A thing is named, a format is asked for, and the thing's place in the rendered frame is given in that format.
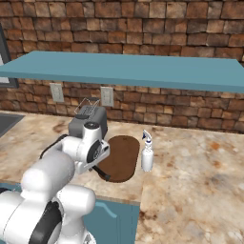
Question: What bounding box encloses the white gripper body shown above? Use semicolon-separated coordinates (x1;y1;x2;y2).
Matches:
74;155;103;175

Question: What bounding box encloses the brown oval cutting board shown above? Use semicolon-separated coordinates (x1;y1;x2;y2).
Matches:
96;134;141;184

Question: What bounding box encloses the white spray bottle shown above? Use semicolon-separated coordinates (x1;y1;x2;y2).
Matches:
140;129;154;173

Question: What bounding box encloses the grey sink basin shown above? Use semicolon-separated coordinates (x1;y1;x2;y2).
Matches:
0;113;26;138

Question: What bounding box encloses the teal cupboard door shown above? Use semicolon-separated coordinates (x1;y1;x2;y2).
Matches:
83;197;141;244

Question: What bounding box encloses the dark framed window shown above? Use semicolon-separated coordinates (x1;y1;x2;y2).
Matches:
0;24;20;90

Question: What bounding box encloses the teal cupboard door handle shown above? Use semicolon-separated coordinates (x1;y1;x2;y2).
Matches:
96;202;117;220

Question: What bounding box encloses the grey toaster with wire rack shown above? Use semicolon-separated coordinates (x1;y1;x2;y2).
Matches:
68;97;109;145

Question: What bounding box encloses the grey wall outlet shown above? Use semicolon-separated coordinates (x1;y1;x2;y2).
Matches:
50;82;66;104
100;86;115;108

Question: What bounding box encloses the teal wall shelf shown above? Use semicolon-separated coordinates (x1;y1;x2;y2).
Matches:
0;51;244;94

